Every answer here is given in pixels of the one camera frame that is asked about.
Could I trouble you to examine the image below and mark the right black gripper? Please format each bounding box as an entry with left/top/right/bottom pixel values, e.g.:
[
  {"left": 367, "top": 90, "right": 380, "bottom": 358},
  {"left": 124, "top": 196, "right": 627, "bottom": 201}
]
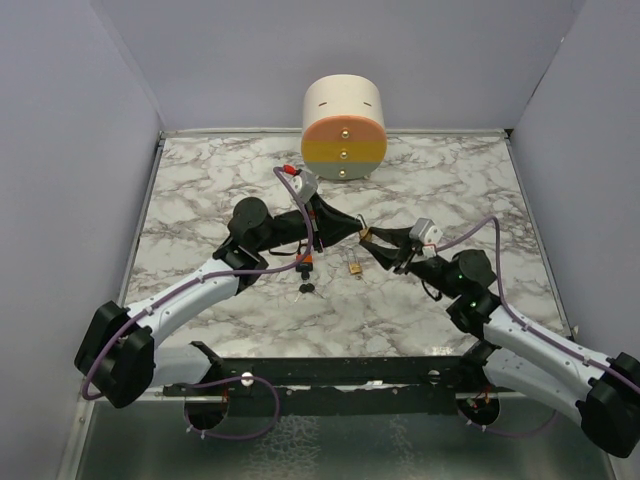
[{"left": 361, "top": 226, "right": 462, "bottom": 300}]

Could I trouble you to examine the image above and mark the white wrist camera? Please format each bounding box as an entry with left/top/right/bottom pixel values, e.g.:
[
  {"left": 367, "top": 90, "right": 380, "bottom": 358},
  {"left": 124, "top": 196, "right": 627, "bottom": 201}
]
[
  {"left": 291, "top": 171, "right": 318, "bottom": 204},
  {"left": 408, "top": 218, "right": 443, "bottom": 258}
]

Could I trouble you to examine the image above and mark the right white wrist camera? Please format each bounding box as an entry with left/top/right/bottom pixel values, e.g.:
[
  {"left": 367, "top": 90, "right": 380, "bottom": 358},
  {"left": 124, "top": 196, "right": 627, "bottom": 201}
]
[{"left": 408, "top": 218, "right": 443, "bottom": 258}]

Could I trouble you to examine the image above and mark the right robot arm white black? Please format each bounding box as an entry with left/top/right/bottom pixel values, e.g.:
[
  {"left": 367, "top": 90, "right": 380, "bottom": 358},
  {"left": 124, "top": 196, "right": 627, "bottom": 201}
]
[{"left": 359, "top": 219, "right": 639, "bottom": 458}]

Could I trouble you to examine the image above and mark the black-headed key pair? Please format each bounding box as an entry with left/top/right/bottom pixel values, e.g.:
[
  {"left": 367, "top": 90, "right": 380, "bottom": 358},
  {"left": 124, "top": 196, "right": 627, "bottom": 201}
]
[{"left": 294, "top": 283, "right": 324, "bottom": 303}]

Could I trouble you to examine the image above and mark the orange black padlock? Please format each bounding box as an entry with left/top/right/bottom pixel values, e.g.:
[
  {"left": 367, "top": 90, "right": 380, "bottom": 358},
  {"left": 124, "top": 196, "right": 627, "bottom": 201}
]
[{"left": 295, "top": 254, "right": 314, "bottom": 282}]

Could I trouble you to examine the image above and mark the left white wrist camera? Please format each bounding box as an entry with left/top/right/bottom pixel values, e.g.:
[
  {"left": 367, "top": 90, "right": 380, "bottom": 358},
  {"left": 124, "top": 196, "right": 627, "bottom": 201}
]
[{"left": 291, "top": 171, "right": 318, "bottom": 204}]

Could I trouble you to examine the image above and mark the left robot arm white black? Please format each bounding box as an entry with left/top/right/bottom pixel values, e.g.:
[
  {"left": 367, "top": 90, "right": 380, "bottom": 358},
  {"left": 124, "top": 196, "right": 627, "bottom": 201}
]
[{"left": 74, "top": 195, "right": 362, "bottom": 408}]

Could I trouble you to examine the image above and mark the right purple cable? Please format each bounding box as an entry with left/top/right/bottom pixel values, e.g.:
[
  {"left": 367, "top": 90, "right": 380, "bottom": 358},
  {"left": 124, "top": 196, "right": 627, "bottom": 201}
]
[{"left": 432, "top": 215, "right": 640, "bottom": 440}]

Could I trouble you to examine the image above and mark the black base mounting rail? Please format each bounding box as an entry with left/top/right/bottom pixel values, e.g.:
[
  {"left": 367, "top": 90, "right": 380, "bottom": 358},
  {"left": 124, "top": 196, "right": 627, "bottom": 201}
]
[{"left": 163, "top": 347, "right": 504, "bottom": 424}]

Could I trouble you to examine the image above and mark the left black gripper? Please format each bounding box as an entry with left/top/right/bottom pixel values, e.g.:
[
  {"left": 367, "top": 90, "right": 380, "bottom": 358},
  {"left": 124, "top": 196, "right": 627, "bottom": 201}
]
[{"left": 255, "top": 192, "right": 363, "bottom": 253}]

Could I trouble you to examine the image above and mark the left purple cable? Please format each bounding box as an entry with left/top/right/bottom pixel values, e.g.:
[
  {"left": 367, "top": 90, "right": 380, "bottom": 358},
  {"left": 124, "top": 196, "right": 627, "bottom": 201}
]
[{"left": 82, "top": 164, "right": 321, "bottom": 441}]

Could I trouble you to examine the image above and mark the purple cable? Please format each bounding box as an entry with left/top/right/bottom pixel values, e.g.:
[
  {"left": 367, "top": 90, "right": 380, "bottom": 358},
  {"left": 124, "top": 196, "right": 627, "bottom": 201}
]
[
  {"left": 432, "top": 215, "right": 640, "bottom": 440},
  {"left": 82, "top": 164, "right": 321, "bottom": 441}
]

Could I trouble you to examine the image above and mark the brass long-shackle padlock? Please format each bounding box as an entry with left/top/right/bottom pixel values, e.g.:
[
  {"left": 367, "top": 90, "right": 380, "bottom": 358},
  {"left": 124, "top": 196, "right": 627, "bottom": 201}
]
[
  {"left": 356, "top": 214, "right": 372, "bottom": 242},
  {"left": 346, "top": 248, "right": 362, "bottom": 276}
]

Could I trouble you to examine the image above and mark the round three-drawer storage box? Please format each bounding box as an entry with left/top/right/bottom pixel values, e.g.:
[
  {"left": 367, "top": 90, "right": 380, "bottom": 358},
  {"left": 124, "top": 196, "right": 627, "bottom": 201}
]
[{"left": 301, "top": 74, "right": 387, "bottom": 181}]

